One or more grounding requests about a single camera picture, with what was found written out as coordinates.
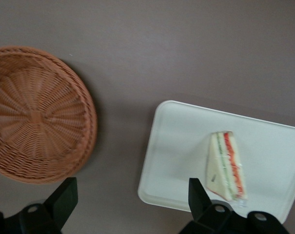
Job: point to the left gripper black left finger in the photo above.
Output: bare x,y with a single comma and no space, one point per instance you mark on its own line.
64,200

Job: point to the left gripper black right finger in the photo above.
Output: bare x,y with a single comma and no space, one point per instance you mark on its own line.
198,202

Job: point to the triangular sandwich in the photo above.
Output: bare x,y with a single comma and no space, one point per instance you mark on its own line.
221,165

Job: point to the beige rectangular tray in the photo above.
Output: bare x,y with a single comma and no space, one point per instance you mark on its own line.
181,151

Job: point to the brown round wicker basket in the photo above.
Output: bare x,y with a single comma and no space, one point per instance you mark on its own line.
37,117

